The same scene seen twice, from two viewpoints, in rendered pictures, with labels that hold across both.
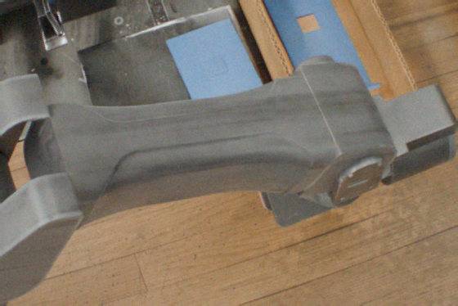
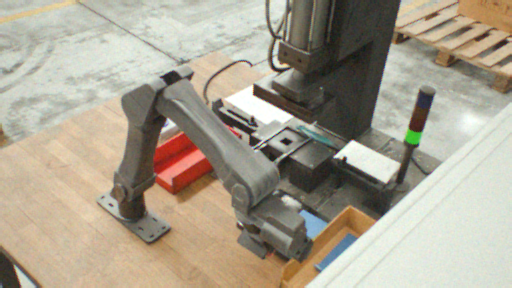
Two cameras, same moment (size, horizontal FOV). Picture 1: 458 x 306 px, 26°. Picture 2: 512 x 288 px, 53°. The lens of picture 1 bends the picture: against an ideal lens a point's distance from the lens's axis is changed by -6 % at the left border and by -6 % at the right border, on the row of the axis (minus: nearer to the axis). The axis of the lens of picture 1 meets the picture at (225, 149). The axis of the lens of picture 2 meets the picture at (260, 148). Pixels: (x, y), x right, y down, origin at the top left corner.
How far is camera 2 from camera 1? 0.62 m
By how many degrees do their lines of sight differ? 42
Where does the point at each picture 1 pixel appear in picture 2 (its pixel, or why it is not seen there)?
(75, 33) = (288, 187)
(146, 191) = (182, 120)
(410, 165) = (269, 232)
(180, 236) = (232, 251)
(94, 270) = (200, 232)
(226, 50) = (313, 228)
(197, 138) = (205, 121)
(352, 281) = not seen: outside the picture
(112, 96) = not seen: hidden behind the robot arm
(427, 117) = (287, 219)
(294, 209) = (245, 240)
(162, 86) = not seen: hidden behind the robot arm
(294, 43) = (337, 251)
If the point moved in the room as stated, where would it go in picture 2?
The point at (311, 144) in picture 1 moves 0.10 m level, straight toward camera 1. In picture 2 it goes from (230, 157) to (168, 167)
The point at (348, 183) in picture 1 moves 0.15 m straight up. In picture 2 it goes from (235, 193) to (238, 119)
